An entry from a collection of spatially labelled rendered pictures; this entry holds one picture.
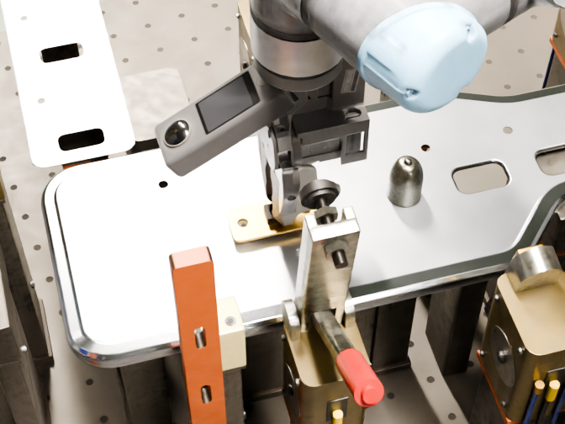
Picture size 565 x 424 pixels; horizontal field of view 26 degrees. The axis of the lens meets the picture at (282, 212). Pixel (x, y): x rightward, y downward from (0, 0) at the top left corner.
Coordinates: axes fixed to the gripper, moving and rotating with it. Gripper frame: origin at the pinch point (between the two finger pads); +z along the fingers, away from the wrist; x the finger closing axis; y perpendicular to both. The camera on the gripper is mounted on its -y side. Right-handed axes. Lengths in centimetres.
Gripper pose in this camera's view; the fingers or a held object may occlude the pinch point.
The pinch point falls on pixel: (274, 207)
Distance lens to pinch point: 110.8
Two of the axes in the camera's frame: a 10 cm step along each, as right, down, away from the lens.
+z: 0.0, 6.0, 8.0
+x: -2.7, -7.7, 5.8
